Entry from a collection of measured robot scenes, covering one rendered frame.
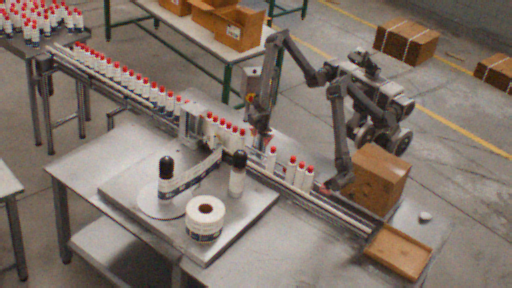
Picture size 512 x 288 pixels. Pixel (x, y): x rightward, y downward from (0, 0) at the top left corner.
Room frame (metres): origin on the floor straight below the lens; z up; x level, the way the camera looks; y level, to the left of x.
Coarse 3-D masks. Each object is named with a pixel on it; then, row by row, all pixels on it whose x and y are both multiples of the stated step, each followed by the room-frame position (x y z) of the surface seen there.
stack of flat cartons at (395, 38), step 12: (384, 24) 6.50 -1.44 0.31; (396, 24) 6.56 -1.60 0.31; (408, 24) 6.62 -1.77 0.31; (384, 36) 6.35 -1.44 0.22; (396, 36) 6.25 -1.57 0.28; (408, 36) 6.23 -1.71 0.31; (420, 36) 6.29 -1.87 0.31; (432, 36) 6.35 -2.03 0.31; (384, 48) 6.32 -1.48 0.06; (396, 48) 6.23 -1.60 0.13; (408, 48) 6.13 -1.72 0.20; (420, 48) 6.05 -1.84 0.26; (432, 48) 6.35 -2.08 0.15; (408, 60) 6.10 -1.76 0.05; (420, 60) 6.13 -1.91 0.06
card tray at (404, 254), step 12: (384, 228) 2.29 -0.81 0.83; (372, 240) 2.18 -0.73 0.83; (384, 240) 2.19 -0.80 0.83; (396, 240) 2.21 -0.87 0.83; (408, 240) 2.22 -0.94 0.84; (372, 252) 2.06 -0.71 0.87; (384, 252) 2.10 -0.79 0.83; (396, 252) 2.11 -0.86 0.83; (408, 252) 2.13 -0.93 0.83; (420, 252) 2.14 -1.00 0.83; (432, 252) 2.13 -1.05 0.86; (384, 264) 2.01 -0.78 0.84; (396, 264) 2.03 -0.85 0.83; (408, 264) 2.04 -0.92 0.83; (420, 264) 2.05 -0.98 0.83; (408, 276) 1.95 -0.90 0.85
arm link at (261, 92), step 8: (280, 40) 2.73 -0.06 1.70; (272, 48) 2.69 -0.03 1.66; (264, 56) 2.68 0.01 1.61; (272, 56) 2.67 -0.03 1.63; (264, 64) 2.63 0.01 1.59; (272, 64) 2.64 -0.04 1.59; (264, 72) 2.58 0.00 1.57; (272, 72) 2.61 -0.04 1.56; (264, 80) 2.55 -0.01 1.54; (264, 88) 2.51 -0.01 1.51; (256, 96) 2.50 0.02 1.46; (264, 96) 2.48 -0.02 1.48; (256, 104) 2.45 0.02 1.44
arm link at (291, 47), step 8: (280, 32) 2.78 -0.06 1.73; (288, 32) 2.82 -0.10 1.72; (272, 40) 2.74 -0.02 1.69; (288, 40) 2.80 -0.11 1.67; (288, 48) 2.79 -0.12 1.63; (296, 48) 2.81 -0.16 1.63; (296, 56) 2.79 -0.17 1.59; (304, 56) 2.82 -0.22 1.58; (304, 64) 2.79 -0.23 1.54; (304, 72) 2.80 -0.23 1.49; (312, 72) 2.79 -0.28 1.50; (320, 80) 2.77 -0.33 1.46
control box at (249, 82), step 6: (246, 72) 2.72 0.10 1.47; (252, 72) 2.72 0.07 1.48; (258, 72) 2.74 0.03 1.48; (246, 78) 2.69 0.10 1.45; (252, 78) 2.69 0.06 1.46; (258, 78) 2.70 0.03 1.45; (246, 84) 2.69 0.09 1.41; (252, 84) 2.69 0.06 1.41; (240, 90) 2.76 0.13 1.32; (246, 90) 2.68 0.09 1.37; (252, 90) 2.69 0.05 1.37; (240, 96) 2.74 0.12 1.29; (246, 96) 2.68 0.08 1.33; (252, 96) 2.69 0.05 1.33; (270, 96) 2.74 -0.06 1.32
